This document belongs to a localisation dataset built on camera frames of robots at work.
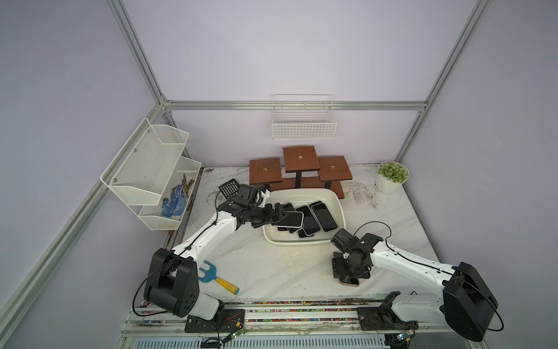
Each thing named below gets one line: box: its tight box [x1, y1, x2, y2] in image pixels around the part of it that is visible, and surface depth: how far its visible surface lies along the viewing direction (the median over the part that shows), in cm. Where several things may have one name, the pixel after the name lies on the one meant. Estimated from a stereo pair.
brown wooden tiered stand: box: [249, 145, 354, 200], surface depth 100 cm
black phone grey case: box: [308, 200, 338, 233], surface depth 100 cm
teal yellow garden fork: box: [198, 260, 240, 296], surface depth 84 cm
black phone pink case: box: [295, 205, 321, 237], surface depth 97 cm
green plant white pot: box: [375, 160, 410, 194], surface depth 101 cm
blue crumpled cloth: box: [161, 184, 186, 218], surface depth 90 cm
